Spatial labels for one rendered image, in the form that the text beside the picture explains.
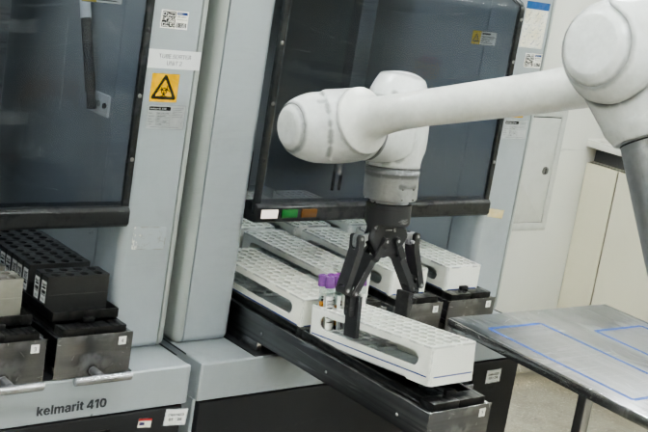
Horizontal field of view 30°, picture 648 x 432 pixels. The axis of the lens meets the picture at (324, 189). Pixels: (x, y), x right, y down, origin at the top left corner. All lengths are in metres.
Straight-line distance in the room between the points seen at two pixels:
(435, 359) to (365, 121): 0.38
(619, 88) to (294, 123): 0.56
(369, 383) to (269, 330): 0.27
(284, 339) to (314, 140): 0.45
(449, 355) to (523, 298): 2.69
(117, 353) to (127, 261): 0.16
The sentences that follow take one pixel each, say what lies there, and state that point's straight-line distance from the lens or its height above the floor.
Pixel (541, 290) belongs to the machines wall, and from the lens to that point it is 4.64.
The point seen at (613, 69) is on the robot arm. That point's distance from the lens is 1.40.
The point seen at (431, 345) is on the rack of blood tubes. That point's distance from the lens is 1.87.
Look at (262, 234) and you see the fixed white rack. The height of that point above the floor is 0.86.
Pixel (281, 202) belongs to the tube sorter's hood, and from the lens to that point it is 2.18.
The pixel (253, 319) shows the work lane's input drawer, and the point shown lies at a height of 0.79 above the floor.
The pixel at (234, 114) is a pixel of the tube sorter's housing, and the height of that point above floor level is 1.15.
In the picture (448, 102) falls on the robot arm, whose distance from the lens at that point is 1.74.
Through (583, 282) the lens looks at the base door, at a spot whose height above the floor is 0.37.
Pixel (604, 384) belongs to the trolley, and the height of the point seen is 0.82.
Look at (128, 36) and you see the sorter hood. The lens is 1.94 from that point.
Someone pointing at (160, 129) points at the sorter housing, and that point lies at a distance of 2.02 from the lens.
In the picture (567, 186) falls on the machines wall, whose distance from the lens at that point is 4.58.
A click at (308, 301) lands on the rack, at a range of 2.09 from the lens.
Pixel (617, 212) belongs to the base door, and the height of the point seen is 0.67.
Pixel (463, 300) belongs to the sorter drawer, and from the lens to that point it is 2.47.
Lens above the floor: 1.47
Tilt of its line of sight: 12 degrees down
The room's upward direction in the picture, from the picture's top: 9 degrees clockwise
